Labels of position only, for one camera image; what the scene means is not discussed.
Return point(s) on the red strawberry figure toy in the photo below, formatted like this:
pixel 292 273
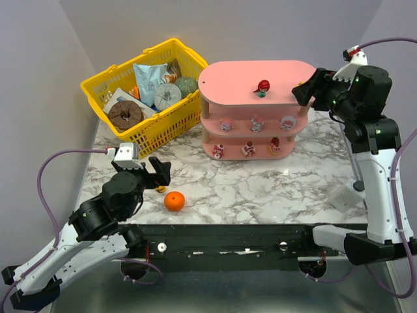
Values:
pixel 262 88

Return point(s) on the pink round planet toy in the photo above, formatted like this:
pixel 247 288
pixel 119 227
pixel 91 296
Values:
pixel 227 124

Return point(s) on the black front mounting rail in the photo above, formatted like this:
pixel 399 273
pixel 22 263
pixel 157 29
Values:
pixel 177 248

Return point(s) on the brown striped wrapped roll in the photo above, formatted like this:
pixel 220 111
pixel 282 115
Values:
pixel 125 115

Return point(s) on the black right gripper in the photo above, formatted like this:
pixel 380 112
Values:
pixel 321 90

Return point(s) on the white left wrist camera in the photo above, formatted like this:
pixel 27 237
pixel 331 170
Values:
pixel 125 156

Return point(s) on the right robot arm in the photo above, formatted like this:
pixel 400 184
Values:
pixel 375 143

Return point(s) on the grey paper-wrapped roll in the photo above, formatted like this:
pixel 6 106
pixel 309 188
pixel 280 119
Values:
pixel 166 95

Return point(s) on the orange snack packet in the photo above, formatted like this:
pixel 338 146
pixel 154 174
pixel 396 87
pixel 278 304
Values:
pixel 135 92

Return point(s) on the white ring pink figure toy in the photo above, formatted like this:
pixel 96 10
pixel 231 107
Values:
pixel 287 123

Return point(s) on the pink three-tier wooden shelf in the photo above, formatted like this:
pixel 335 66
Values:
pixel 226 89

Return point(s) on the orange fruit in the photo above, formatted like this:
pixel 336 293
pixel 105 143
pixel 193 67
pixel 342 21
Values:
pixel 174 201

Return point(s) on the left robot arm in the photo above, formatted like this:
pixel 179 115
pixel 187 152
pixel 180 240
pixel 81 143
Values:
pixel 95 233

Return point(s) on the pink bear strawberry toy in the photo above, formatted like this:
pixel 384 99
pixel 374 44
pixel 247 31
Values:
pixel 218 151

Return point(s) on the yellow duck toy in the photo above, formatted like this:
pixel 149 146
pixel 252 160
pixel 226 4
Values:
pixel 160 189

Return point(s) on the brown snack bag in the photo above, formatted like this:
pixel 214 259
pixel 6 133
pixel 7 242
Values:
pixel 173 72

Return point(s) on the yellow plastic shopping basket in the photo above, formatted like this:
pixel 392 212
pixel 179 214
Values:
pixel 162 127

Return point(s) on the pink bear donut toy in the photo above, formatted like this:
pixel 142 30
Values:
pixel 274 146

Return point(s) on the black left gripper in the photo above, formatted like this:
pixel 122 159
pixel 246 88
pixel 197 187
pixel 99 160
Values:
pixel 147 175

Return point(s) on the white and blue box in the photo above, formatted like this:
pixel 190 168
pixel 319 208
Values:
pixel 120 96

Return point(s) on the green melon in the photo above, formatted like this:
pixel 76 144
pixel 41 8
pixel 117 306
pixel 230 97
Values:
pixel 186 85

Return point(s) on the light blue cassava chips bag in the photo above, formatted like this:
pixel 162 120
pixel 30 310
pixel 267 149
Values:
pixel 148 78

